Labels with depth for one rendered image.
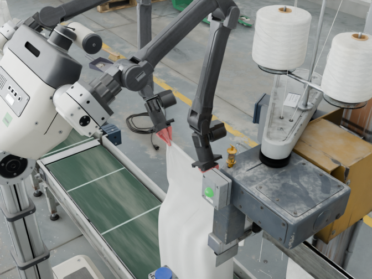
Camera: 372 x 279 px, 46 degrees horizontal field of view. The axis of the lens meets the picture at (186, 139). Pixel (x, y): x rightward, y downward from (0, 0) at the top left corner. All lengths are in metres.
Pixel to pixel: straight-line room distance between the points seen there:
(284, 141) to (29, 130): 0.77
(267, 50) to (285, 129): 0.25
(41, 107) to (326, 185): 0.86
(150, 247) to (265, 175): 1.19
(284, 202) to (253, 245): 1.72
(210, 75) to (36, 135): 0.60
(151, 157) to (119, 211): 1.09
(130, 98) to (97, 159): 1.53
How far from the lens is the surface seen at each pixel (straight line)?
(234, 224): 1.38
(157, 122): 1.81
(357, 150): 1.44
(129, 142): 3.72
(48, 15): 1.81
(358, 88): 1.25
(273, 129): 1.30
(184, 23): 1.39
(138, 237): 2.38
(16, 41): 1.65
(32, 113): 1.42
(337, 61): 1.23
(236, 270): 2.26
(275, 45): 1.36
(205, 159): 1.59
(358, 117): 1.52
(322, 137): 1.47
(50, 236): 3.01
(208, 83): 1.50
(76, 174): 2.83
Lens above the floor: 2.11
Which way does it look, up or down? 34 degrees down
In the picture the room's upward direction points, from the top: 1 degrees clockwise
